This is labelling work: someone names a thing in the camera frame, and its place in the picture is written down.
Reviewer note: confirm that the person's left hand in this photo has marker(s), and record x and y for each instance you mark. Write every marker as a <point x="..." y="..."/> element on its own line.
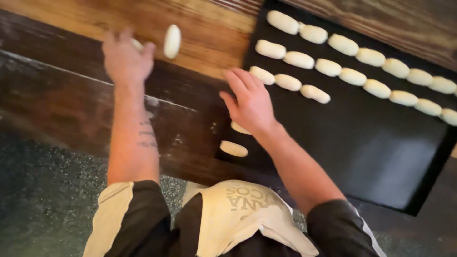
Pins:
<point x="125" y="64"/>

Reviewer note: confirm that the person's right hand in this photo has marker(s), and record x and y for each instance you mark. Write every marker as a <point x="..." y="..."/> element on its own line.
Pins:
<point x="251" y="105"/>

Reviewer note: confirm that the single white dough piece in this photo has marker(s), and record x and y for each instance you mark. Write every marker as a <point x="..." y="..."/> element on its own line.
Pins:
<point x="234" y="148"/>
<point x="172" y="41"/>
<point x="136" y="44"/>
<point x="238" y="127"/>

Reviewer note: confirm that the person's cream apron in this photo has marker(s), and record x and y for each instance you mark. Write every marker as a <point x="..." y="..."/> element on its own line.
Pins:
<point x="250" y="214"/>

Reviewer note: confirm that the rows of raw dough rolls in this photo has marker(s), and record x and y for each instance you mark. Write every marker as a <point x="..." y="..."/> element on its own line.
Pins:
<point x="342" y="44"/>

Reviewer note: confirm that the black baking tray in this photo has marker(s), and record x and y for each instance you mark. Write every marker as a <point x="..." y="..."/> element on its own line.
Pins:
<point x="357" y="150"/>

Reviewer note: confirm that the person's black and cream shirt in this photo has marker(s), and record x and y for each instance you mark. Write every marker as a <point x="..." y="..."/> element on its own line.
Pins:
<point x="142" y="221"/>

